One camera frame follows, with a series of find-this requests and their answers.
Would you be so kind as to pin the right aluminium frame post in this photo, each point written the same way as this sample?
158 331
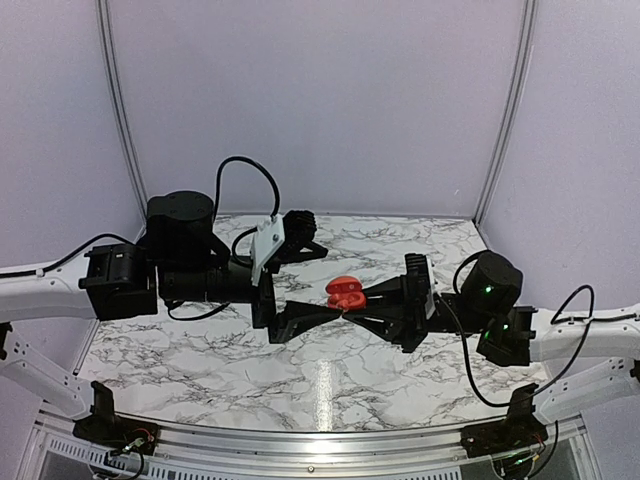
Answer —
515 93

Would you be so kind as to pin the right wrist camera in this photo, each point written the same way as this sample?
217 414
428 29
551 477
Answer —
420 284

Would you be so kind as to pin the front aluminium rail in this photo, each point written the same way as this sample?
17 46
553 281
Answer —
186 451

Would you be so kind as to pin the aluminium frame post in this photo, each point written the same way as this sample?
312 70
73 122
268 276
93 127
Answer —
515 93
119 107

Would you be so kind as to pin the red round charging case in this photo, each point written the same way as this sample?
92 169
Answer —
345 293

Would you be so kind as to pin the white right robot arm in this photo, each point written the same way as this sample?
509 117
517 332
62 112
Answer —
600 348

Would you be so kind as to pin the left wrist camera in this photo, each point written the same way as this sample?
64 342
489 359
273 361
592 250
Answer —
280 239

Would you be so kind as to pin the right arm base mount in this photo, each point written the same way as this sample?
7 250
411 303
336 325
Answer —
518 429

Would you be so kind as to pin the left aluminium frame post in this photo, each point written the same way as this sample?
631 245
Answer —
119 107

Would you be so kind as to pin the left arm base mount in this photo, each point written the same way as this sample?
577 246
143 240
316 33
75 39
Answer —
115 430

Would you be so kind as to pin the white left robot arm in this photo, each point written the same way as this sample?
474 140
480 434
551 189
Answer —
178 260

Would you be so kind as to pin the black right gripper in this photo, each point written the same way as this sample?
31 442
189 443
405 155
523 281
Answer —
409 288

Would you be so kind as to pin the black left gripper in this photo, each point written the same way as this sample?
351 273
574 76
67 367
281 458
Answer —
287 325

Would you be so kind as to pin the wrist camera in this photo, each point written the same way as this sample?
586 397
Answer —
280 239
420 284

